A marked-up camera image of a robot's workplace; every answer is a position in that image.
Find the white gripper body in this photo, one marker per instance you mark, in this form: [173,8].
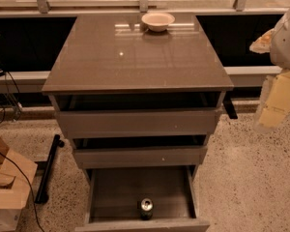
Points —
[286,43]

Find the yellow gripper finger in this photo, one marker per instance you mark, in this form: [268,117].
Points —
[263,43]
[274,102]

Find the green soda can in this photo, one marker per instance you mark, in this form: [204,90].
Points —
[146,208]

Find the top grey drawer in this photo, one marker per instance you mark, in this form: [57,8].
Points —
[134,124]

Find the grey drawer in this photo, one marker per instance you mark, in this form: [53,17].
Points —
[134,124]
[115,195]
[139,157]

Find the middle grey drawer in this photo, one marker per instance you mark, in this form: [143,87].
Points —
[139,157]

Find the grey drawer cabinet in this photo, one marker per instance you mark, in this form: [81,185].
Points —
[115,63]

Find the bottom grey drawer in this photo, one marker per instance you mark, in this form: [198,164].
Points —
[115,195]

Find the white bowl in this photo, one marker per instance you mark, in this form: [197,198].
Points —
[158,22]

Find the black stand leg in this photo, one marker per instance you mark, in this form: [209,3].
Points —
[46,168]

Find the cardboard box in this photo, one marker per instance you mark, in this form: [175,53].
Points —
[16,175]

